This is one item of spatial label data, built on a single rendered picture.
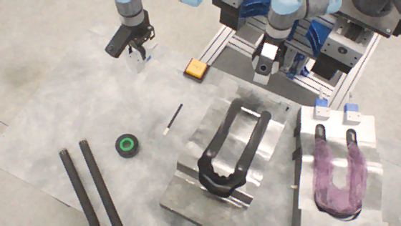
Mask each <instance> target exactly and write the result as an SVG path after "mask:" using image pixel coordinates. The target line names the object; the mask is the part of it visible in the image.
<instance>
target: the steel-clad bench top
mask: <svg viewBox="0 0 401 226"><path fill-rule="evenodd" d="M119 28H120V27H119V26H116V25H114V24H111V23H109V22H106V21H105V20H102V19H100V18H97V17H95V18H94V19H93V20H92V21H91V22H90V24H89V25H88V27H87V28H86V29H85V30H84V31H83V32H82V34H81V36H80V37H79V38H78V39H77V40H76V42H75V43H74V45H73V46H71V48H70V49H69V51H68V52H67V53H66V54H65V55H64V57H63V58H62V59H61V61H59V63H58V65H57V66H56V67H55V68H54V69H53V70H52V73H51V74H50V75H49V76H48V77H47V78H46V79H45V80H44V83H42V85H41V86H40V87H39V88H38V90H37V91H36V92H35V93H34V95H33V96H32V97H31V98H30V99H29V101H28V102H27V104H26V105H25V106H24V107H23V108H22V110H21V111H20V113H18V114H17V116H16V117H15V118H14V121H13V122H12V123H11V124H10V125H9V126H8V127H7V128H6V130H5V132H4V133H3V134H2V135H1V136H0V168H1V169H3V170H4V171H6V172H8V173H11V174H12V175H14V176H15V177H18V178H19V179H21V180H24V181H25V182H28V183H29V184H30V185H32V186H34V187H36V188H38V189H40V190H42V191H44V192H45V193H47V194H48V195H51V196H53V197H55V198H57V199H58V200H60V201H62V202H65V203H67V204H68V205H70V206H71V207H73V208H75V209H76V210H79V211H81V212H83V213H84V211H83V210H82V206H81V204H80V202H79V200H78V197H77V196H76V193H75V191H74V188H73V186H72V183H71V181H70V180H69V177H68V175H67V171H66V169H65V167H64V165H63V163H62V160H61V158H60V157H59V153H58V151H59V149H61V148H67V151H68V153H69V156H70V158H71V159H72V162H73V164H74V167H75V169H76V171H77V173H78V175H79V178H80V179H81V181H82V185H83V187H84V189H85V191H86V193H87V195H88V197H89V199H90V202H91V204H92V206H93V209H94V211H95V212H96V215H97V219H98V220H99V222H101V223H103V224H104V225H107V226H112V224H111V222H110V219H109V217H108V216H107V213H106V211H105V206H104V205H103V202H102V200H101V198H100V196H99V194H98V191H97V188H96V185H95V183H94V180H93V179H92V176H91V174H90V170H89V168H88V166H87V163H86V162H85V159H84V157H83V155H82V150H81V149H80V147H79V143H78V141H79V139H81V138H85V139H86V140H87V143H88V144H89V146H90V150H91V152H92V154H93V157H94V158H95V161H96V163H97V166H98V168H99V171H100V172H101V175H102V177H103V180H104V181H105V185H106V187H107V189H108V191H109V193H110V195H111V198H112V202H113V203H114V205H115V208H116V210H117V212H118V214H119V216H120V220H121V222H122V224H123V226H198V225H194V224H193V223H192V222H189V221H187V220H186V219H184V218H182V217H179V216H178V215H176V214H174V213H172V212H171V211H169V210H165V209H164V208H162V207H161V206H160V204H159V201H160V199H161V198H162V196H163V195H164V193H165V190H166V188H167V187H168V185H169V183H170V181H171V180H172V177H173V175H174V173H175V171H176V169H177V161H178V158H179V156H180V153H181V152H182V150H183V149H184V147H185V146H186V144H187V143H186V142H187V140H189V139H190V138H191V136H192V135H193V134H194V131H196V129H197V128H198V127H199V125H200V123H201V122H202V119H203V118H204V116H205V114H206V112H207V111H208V108H209V106H210V105H211V102H212V101H213V98H214V97H215V95H216V93H217V91H218V89H219V87H220V85H221V84H222V83H223V80H224V77H228V78H230V79H232V80H234V81H236V82H239V83H240V85H241V86H243V87H246V88H247V89H250V90H252V89H255V90H257V91H260V92H263V93H264V94H267V95H268V98H272V99H275V100H276V101H278V102H280V101H283V102H286V103H287V104H290V105H291V106H292V108H291V112H290V113H289V116H288V118H287V120H286V122H285V124H284V128H283V130H282V132H281V134H280V136H279V138H278V141H277V143H276V146H275V148H274V150H273V152H272V154H271V157H270V159H269V163H268V165H267V167H266V170H265V172H264V175H263V177H262V179H261V184H260V185H259V188H258V189H257V191H256V194H255V195H254V199H253V201H252V202H251V204H250V205H249V207H248V209H247V211H246V215H245V217H244V219H243V221H242V223H241V225H240V226H291V224H292V210H293V196H294V189H292V188H291V185H294V172H295V159H294V160H293V161H292V152H293V151H295V150H296V136H295V137H294V129H295V128H297V120H298V112H299V109H300V107H301V105H300V104H297V103H296V102H293V101H291V100H289V99H287V98H283V97H280V96H279V95H277V94H274V93H273V92H270V91H266V90H265V89H262V88H260V87H258V86H256V85H254V84H252V83H248V82H246V81H244V80H242V79H239V78H238V77H235V76H231V75H230V74H227V73H225V72H223V71H221V70H219V69H215V68H213V67H210V69H209V71H208V73H207V75H206V76H205V78H204V79H203V81H202V83H198V82H195V81H194V80H192V79H189V78H187V77H185V76H183V72H184V71H185V69H186V68H187V65H188V63H189V61H190V60H191V59H192V58H190V57H189V56H186V55H184V54H180V53H179V52H176V51H174V50H172V49H170V48H167V47H166V46H162V45H160V44H159V45H157V46H156V47H155V48H154V49H153V52H152V54H150V55H151V59H150V61H148V62H146V64H145V65H144V67H145V68H144V69H142V71H141V72H140V73H139V74H136V73H135V71H133V70H132V69H130V68H129V67H128V66H127V60H126V58H127V56H128V55H129V54H128V53H127V50H126V49H124V51H123V52H122V53H121V55H120V57H119V58H118V59H116V58H113V57H111V56H110V55H109V54H107V53H106V52H105V47H106V46H107V45H108V44H109V42H110V40H111V39H112V37H113V36H114V35H115V33H116V31H117V30H118V29H119ZM180 104H183V106H182V107H181V109H180V111H179V113H178V115H177V117H176V118H175V120H174V121H173V123H172V125H171V127H170V129H169V130H168V132H167V134H166V135H164V132H165V129H166V128H167V126H168V125H169V123H170V121H171V120H172V118H173V115H174V114H175V113H176V112H177V110H178V107H179V106H180ZM123 134H132V135H135V137H136V138H137V140H138V143H139V144H140V150H139V151H138V153H137V154H136V155H135V156H134V157H131V158H124V157H121V156H120V155H119V154H118V152H117V150H116V149H115V142H116V140H117V138H118V137H119V136H120V135H123ZM375 145H376V149H377V152H378V155H379V156H380V159H381V161H382V173H383V178H382V222H387V223H388V226H401V148H400V147H397V146H396V145H394V144H391V143H389V142H386V141H384V140H381V139H380V138H377V137H375Z"/></svg>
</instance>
